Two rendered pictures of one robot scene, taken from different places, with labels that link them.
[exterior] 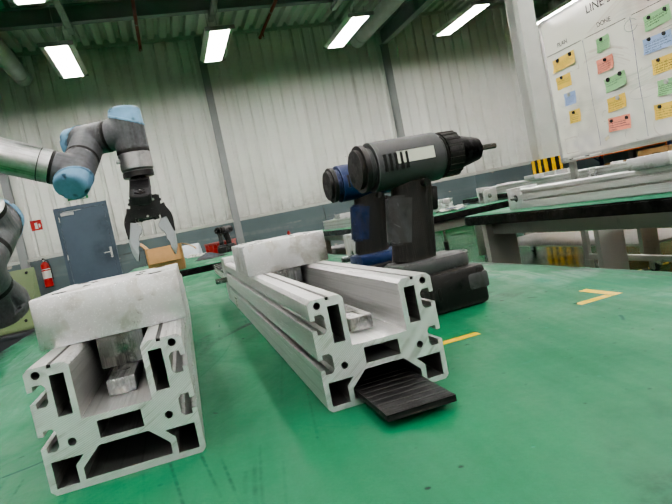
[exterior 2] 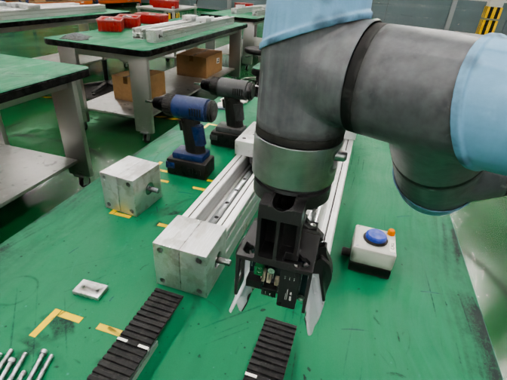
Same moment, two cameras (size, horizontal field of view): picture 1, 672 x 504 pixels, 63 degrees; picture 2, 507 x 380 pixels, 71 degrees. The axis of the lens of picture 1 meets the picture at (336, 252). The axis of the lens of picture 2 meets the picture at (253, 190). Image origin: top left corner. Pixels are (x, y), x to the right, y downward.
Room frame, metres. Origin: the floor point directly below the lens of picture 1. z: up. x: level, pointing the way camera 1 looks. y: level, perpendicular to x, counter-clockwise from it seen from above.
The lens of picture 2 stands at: (1.59, 0.54, 1.27)
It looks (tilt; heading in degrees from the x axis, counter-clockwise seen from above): 31 degrees down; 211
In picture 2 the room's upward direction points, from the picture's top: 4 degrees clockwise
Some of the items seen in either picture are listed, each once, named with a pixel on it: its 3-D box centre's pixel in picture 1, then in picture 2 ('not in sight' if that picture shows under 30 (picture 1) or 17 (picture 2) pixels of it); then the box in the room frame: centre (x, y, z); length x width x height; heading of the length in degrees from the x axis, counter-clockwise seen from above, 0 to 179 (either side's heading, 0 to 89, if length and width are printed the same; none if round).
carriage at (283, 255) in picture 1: (278, 261); (262, 144); (0.80, 0.09, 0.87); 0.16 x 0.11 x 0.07; 15
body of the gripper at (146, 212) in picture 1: (143, 196); (284, 234); (1.34, 0.43, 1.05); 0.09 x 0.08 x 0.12; 17
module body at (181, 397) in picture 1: (150, 326); (327, 173); (0.75, 0.27, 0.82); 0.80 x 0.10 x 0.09; 15
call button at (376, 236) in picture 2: not in sight; (376, 237); (0.98, 0.47, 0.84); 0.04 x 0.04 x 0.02
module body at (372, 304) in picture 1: (285, 294); (261, 160); (0.80, 0.09, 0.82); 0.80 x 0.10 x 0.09; 15
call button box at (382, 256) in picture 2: not in sight; (367, 249); (0.98, 0.46, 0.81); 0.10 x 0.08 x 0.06; 105
